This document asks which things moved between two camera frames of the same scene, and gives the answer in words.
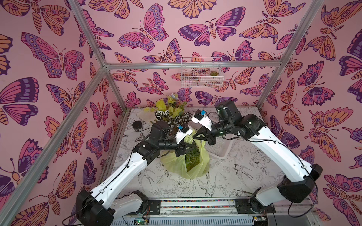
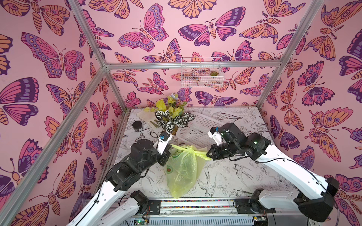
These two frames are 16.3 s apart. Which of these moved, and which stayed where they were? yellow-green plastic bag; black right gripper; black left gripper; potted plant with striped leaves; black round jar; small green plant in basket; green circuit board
Moved: black right gripper; black left gripper; yellow-green plastic bag
Stayed: green circuit board; small green plant in basket; potted plant with striped leaves; black round jar
